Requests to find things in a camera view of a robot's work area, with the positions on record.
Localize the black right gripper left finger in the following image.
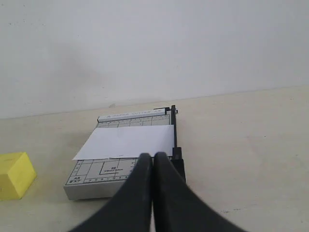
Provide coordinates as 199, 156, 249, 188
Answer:
87, 152, 154, 232

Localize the grey paper cutter base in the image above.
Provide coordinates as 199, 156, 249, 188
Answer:
64, 105, 178, 201

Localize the black cutter blade arm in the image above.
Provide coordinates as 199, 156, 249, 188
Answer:
171, 105, 186, 182

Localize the yellow foam cube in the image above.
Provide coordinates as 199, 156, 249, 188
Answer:
0, 152, 37, 201

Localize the white paper sheet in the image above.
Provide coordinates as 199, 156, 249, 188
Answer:
73, 125, 174, 160

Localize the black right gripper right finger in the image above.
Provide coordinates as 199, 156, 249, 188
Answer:
153, 152, 244, 232

